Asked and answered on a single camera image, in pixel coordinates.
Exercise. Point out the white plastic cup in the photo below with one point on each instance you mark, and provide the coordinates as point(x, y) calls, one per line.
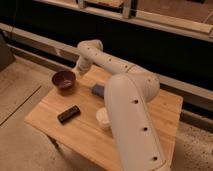
point(102, 118)

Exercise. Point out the blue sponge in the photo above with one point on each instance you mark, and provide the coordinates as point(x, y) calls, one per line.
point(98, 90)

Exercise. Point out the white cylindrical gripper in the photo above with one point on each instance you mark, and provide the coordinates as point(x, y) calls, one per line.
point(81, 68)

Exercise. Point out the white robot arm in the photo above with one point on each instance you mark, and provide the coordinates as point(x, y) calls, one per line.
point(126, 94)

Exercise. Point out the black rectangular block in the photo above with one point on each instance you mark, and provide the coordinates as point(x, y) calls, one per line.
point(66, 115)

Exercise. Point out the wooden table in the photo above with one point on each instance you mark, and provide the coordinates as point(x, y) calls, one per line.
point(82, 132)

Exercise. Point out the dark red ceramic bowl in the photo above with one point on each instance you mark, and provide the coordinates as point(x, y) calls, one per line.
point(64, 79)

